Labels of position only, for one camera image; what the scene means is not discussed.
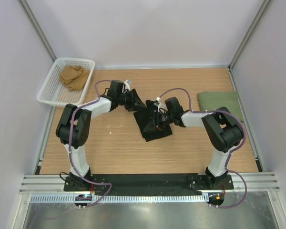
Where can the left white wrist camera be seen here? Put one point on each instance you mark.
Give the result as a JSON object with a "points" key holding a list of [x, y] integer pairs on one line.
{"points": [[126, 86]]}

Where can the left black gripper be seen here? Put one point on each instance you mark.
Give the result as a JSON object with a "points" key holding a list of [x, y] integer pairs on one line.
{"points": [[136, 104]]}

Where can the black tank top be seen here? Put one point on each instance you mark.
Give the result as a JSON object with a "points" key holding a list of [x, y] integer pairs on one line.
{"points": [[142, 117]]}

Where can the slotted grey cable duct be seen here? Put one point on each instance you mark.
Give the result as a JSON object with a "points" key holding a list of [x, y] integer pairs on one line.
{"points": [[86, 198]]}

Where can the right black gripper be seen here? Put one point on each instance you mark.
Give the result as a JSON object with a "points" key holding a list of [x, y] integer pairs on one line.
{"points": [[154, 120]]}

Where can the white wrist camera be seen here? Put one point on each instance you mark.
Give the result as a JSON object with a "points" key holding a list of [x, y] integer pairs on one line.
{"points": [[160, 107], [126, 86]]}

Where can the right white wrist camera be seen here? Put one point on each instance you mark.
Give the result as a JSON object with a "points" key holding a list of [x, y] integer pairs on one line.
{"points": [[160, 107]]}

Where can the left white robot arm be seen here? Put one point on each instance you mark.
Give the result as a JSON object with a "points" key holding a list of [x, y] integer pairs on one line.
{"points": [[74, 125]]}

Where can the green tank top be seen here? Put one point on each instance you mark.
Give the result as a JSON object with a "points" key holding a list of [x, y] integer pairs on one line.
{"points": [[215, 100]]}

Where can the aluminium frame rail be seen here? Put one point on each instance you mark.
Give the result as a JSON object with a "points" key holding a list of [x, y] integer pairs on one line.
{"points": [[45, 184]]}

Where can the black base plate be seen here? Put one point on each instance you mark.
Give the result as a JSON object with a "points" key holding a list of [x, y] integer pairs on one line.
{"points": [[134, 184]]}

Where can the orange garment in basket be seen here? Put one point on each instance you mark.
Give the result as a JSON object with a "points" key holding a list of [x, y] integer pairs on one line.
{"points": [[74, 77]]}

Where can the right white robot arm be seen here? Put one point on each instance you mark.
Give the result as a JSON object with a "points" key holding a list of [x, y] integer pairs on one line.
{"points": [[224, 131]]}

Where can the white plastic basket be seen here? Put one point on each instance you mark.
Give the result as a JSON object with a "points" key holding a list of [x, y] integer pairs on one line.
{"points": [[54, 93]]}

